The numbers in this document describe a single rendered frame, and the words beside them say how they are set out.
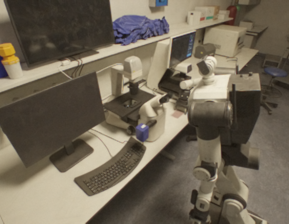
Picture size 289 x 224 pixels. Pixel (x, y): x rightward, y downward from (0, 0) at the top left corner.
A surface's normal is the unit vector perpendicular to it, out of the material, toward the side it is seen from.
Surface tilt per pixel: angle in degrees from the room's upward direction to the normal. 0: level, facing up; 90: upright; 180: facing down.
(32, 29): 86
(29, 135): 86
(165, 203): 0
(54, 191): 0
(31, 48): 86
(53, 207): 0
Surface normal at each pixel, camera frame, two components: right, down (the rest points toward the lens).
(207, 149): -0.46, 0.50
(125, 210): 0.00, -0.82
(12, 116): 0.77, 0.31
